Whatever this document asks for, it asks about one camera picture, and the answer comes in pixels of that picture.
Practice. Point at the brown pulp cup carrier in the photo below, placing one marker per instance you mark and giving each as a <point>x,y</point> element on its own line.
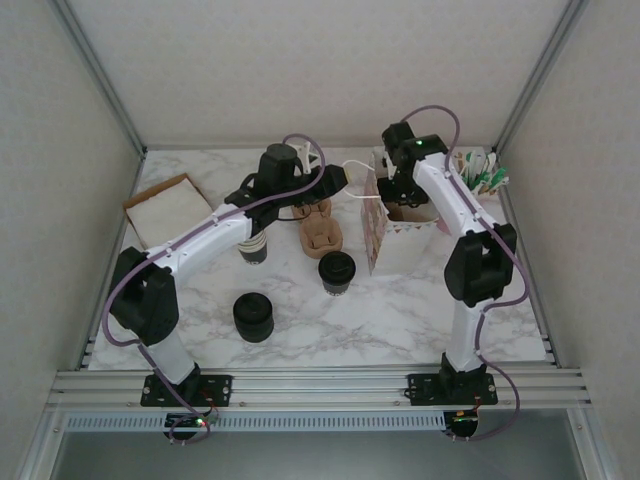
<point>322,240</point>

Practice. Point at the black plastic cup lid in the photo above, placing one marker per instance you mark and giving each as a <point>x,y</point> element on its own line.
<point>336,267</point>

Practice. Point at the white paper takeout bag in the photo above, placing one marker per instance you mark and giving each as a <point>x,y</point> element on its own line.
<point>400,250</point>

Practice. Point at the brown cardboard napkin tray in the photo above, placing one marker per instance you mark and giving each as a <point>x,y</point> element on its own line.
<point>155,189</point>

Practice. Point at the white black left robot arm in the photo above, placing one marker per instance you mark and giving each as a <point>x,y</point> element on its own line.
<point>210,240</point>

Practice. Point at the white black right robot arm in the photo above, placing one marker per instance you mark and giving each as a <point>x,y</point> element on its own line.
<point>445,190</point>

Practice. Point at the green white paper stick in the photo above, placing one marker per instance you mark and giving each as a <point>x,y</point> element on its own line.
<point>470,160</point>
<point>501,176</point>
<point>493,161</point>

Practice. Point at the stack of paper cups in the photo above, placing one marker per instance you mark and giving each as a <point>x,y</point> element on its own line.
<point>254,252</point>

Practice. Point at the stack of black lids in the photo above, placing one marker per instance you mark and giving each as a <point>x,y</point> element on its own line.
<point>254,317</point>

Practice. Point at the small black controller board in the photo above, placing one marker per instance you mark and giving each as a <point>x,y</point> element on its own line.
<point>187,422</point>
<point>465,425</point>

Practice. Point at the aluminium frame post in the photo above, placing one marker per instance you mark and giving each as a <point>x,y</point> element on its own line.
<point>101,75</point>
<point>540,75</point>

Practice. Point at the aluminium mounting rail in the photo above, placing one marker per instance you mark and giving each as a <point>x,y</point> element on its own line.
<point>320,390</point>

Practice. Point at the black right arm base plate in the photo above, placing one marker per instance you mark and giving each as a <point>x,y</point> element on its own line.
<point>422,390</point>

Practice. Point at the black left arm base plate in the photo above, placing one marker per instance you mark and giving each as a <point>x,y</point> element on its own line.
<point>220,387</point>

